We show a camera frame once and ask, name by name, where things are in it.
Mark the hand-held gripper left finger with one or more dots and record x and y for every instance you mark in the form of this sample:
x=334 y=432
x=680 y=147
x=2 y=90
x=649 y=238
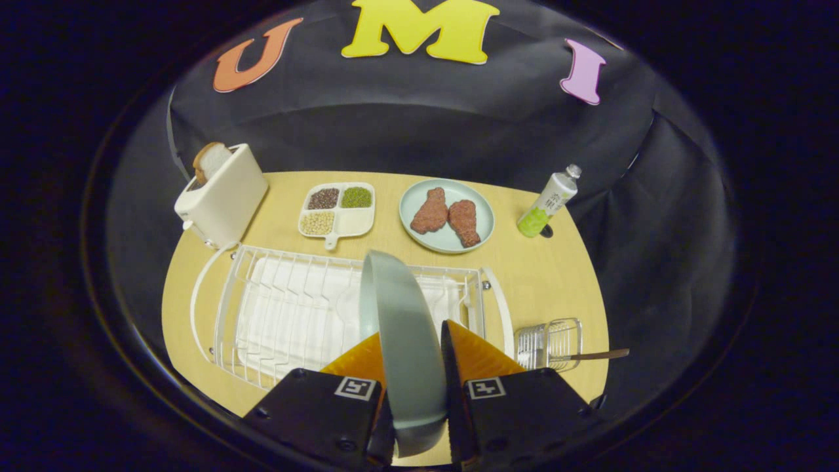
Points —
x=314 y=419

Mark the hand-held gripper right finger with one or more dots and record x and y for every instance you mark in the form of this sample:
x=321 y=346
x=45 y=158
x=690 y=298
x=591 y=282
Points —
x=518 y=419

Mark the pale green plate with meat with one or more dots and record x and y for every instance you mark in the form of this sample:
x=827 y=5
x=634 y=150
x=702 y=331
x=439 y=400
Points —
x=419 y=239

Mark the black table grommet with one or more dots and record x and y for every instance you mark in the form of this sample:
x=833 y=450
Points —
x=548 y=231

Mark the white divided bean tray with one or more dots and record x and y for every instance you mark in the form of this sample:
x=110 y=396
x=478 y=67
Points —
x=354 y=223

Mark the brown meat piece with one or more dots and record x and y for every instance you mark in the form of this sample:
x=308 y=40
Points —
x=464 y=223
x=429 y=213

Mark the green tea bottle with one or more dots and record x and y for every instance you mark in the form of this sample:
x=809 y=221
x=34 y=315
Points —
x=547 y=203

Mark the white toaster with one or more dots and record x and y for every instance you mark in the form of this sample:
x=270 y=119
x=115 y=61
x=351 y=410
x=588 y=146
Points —
x=226 y=196

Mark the bread slice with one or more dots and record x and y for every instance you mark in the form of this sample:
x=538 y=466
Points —
x=210 y=160

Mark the black backdrop cloth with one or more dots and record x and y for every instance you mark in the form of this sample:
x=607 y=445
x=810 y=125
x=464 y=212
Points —
x=406 y=124

